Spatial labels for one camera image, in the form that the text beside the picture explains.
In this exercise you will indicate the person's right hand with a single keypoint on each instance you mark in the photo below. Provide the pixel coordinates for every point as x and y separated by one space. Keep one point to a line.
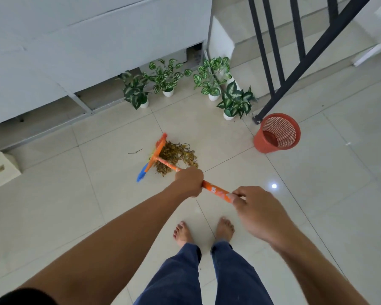
262 215

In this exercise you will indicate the person's left hand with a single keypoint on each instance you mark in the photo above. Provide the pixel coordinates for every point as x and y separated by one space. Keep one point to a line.
188 182

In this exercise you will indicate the person's right thumb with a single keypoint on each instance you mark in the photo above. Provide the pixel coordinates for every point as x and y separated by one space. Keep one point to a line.
236 199

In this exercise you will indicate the person's left fingers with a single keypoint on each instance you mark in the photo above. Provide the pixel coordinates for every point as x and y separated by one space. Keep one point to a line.
190 170

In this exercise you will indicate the orange broom with blue bristles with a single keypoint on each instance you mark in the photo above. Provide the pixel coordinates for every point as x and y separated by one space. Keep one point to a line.
155 155

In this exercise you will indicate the person's right forearm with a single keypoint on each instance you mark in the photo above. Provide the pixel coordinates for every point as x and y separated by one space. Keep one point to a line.
317 276

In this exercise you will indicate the person's left forearm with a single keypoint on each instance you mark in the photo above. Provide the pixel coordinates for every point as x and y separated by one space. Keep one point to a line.
114 247

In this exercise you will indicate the pile of dry leaves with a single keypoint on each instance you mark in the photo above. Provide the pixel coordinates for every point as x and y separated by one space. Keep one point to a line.
179 155

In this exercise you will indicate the person's right foot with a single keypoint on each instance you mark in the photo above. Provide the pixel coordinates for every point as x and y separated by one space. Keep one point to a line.
224 229

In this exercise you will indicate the person's foot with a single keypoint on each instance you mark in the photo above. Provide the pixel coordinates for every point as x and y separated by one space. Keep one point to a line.
183 234
224 229

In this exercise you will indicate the small dry twig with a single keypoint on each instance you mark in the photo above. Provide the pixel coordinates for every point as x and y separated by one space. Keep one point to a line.
135 152

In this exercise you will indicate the person's left foot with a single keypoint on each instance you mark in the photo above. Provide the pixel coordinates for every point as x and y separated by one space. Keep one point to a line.
183 234

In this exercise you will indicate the red plastic mesh wastebasket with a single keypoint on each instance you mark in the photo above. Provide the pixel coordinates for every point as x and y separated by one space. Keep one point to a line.
268 139

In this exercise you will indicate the person's right leg in jeans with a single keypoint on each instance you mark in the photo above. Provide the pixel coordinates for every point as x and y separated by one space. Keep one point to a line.
235 276

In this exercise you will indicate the person's leg in jeans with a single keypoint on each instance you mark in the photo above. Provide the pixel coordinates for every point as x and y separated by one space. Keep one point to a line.
174 279
235 276

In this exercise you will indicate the large-leaved plant in white pot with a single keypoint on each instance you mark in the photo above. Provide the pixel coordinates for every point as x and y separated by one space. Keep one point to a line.
236 100

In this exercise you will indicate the tall variegated plant in white pot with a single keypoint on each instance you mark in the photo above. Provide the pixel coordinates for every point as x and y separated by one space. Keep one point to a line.
211 77

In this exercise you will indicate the dark-leaved plant in white pot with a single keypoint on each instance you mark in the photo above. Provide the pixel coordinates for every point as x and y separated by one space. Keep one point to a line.
135 92

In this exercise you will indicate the wide variegated plant in white pot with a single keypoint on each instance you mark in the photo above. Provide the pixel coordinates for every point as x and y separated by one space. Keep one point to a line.
165 76

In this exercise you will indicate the person's left leg in jeans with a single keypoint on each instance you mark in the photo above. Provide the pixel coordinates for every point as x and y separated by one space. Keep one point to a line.
174 279

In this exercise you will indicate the black metal stair railing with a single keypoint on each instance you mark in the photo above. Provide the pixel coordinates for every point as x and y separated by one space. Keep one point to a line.
308 57

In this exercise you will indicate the cream plastic stool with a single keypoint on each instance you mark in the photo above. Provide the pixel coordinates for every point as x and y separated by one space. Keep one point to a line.
1 169

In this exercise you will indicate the white plank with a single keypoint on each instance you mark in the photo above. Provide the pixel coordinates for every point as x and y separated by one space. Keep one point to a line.
373 52

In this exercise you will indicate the black shirt sleeve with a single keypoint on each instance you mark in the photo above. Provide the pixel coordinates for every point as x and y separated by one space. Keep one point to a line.
22 297

